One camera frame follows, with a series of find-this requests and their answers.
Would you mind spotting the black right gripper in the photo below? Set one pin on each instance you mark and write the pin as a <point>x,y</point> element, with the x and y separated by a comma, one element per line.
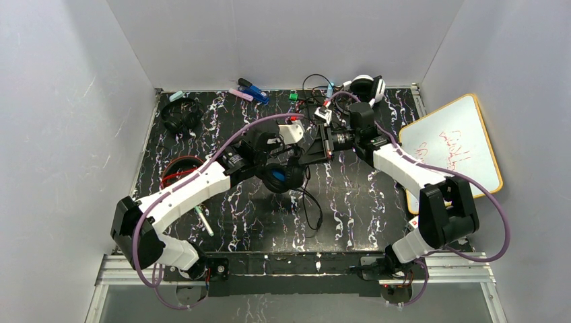
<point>322,145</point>

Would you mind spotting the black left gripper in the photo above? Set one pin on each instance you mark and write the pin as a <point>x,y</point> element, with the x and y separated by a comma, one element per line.
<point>277,159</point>

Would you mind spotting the blue black headphones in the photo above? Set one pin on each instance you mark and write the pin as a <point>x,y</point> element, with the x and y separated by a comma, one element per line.
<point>280,178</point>

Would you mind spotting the red headphones with cable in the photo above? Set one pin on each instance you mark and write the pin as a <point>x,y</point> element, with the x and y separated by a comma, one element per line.
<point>179,168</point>

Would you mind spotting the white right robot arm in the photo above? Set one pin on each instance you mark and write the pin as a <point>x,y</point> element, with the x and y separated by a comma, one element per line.
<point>446,207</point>

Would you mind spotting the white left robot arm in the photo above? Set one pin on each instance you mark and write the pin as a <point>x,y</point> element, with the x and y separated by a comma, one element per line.
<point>138,225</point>

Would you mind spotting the white headphones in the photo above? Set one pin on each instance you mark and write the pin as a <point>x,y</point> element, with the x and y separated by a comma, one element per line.
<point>366,88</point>

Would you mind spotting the pink marker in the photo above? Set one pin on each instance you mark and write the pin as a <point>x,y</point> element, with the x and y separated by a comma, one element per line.
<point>241,95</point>

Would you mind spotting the light blue marker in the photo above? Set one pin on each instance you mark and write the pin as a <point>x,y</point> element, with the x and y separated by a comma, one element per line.
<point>330,90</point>

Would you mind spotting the blue stapler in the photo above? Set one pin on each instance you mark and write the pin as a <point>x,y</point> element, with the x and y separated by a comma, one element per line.
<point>247,87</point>

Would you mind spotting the white green marker pen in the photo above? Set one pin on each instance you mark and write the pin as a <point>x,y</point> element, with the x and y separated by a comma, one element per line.
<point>204,221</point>

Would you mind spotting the mint eraser block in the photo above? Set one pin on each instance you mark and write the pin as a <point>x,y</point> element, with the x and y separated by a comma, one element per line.
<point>176,96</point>

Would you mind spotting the small white red box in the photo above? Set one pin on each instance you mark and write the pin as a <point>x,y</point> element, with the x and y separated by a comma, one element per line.
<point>413,224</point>

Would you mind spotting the yellow framed whiteboard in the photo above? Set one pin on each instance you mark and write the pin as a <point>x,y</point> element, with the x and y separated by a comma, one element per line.
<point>455,137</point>

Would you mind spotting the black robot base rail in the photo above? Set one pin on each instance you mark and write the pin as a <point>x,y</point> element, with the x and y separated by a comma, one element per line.
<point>298,273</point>

